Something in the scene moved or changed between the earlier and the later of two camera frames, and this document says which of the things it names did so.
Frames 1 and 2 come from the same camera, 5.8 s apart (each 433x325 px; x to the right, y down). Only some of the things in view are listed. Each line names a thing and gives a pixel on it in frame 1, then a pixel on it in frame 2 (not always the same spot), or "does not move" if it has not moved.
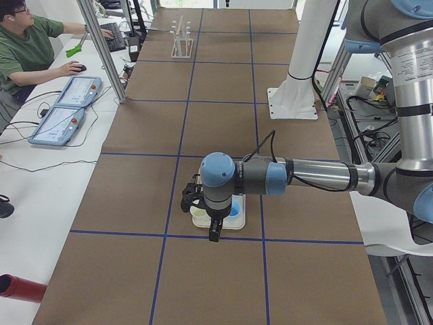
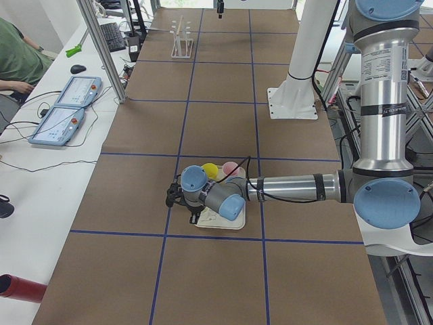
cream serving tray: x=235 y=222 does not move
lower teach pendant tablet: x=57 y=126 does not move
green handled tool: x=76 y=49 does not move
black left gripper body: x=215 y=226 -> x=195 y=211
